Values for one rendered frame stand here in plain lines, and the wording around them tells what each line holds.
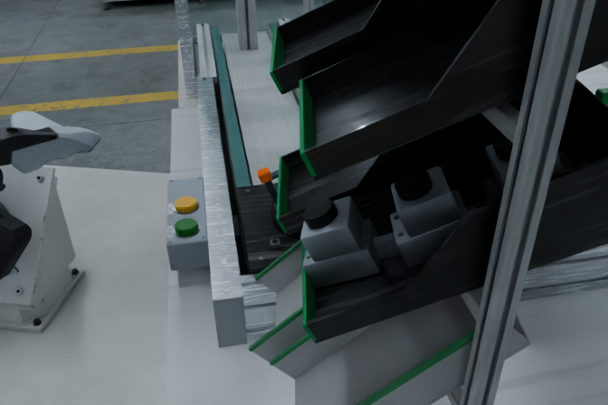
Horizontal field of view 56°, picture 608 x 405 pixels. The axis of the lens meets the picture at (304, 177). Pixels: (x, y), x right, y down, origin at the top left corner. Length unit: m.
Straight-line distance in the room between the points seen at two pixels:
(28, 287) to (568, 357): 0.84
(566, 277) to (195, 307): 0.63
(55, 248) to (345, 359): 0.56
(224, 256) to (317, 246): 0.47
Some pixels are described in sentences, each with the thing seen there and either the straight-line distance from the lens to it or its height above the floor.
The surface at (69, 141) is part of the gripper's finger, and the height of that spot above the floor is 1.33.
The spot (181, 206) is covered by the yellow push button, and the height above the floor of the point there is 0.97.
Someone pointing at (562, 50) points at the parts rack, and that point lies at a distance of 0.35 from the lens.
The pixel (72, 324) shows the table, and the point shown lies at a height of 0.86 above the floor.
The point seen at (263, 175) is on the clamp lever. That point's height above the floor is 1.07.
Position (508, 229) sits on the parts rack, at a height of 1.33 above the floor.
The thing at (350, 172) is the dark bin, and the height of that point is 1.22.
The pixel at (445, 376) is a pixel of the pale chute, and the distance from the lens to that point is 0.54.
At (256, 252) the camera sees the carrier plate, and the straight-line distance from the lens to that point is 0.93.
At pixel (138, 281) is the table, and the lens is 1.09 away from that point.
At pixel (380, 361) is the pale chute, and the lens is 0.63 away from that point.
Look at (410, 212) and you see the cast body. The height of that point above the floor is 1.29.
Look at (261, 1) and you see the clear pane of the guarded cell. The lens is 2.22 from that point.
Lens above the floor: 1.56
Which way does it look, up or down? 32 degrees down
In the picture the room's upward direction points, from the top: 1 degrees counter-clockwise
